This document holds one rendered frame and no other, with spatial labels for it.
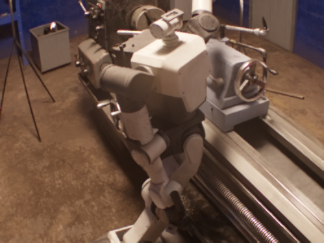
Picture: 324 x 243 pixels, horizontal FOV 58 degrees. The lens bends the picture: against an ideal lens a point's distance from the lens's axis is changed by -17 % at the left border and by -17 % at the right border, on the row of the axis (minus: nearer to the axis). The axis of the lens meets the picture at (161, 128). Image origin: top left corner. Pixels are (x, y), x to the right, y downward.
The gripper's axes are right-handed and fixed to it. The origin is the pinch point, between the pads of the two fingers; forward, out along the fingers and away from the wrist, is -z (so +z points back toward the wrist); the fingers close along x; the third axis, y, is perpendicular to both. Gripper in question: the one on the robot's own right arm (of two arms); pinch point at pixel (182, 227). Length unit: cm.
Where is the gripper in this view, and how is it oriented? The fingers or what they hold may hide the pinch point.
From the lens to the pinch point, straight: 160.1
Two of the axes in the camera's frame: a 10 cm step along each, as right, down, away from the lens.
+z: -3.3, -8.1, -4.8
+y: 6.4, -5.7, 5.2
